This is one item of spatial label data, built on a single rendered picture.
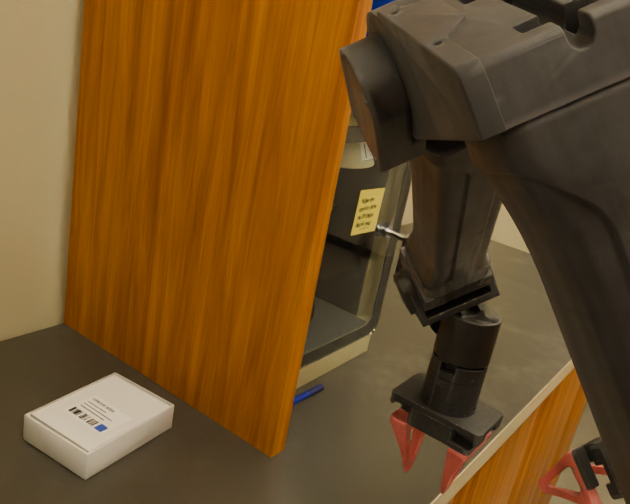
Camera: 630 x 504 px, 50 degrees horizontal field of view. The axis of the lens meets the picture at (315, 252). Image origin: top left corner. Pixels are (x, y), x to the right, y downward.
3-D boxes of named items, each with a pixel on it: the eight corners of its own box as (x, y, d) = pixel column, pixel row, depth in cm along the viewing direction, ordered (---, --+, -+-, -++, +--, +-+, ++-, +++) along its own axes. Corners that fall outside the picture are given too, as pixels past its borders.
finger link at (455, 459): (419, 455, 78) (438, 384, 75) (475, 487, 74) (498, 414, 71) (389, 481, 73) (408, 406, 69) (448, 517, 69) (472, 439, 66)
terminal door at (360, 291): (269, 380, 106) (316, 127, 93) (372, 330, 130) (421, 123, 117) (273, 383, 106) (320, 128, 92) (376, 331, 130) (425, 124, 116)
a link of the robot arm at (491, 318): (458, 312, 64) (514, 318, 65) (436, 282, 70) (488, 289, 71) (440, 376, 66) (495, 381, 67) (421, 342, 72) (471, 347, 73)
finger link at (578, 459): (519, 464, 85) (585, 447, 79) (548, 449, 90) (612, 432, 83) (542, 519, 83) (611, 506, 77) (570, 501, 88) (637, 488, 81)
